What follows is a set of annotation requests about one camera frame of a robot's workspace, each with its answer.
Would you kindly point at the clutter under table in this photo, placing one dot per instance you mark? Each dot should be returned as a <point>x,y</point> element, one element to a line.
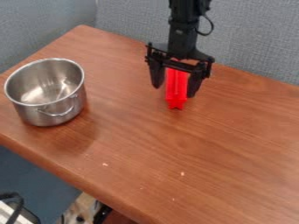
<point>84,210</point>

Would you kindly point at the stainless steel pot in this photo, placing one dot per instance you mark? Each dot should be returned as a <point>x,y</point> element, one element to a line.
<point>46,90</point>

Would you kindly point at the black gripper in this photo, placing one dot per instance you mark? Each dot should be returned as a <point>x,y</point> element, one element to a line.
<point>180,54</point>

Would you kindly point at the red star-shaped block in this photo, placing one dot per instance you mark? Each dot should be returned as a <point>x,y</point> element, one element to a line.
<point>177,83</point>

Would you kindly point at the white striped object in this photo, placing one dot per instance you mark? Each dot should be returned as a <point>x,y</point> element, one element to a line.
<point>7,212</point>

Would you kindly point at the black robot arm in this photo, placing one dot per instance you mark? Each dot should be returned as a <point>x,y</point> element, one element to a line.
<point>190,10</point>

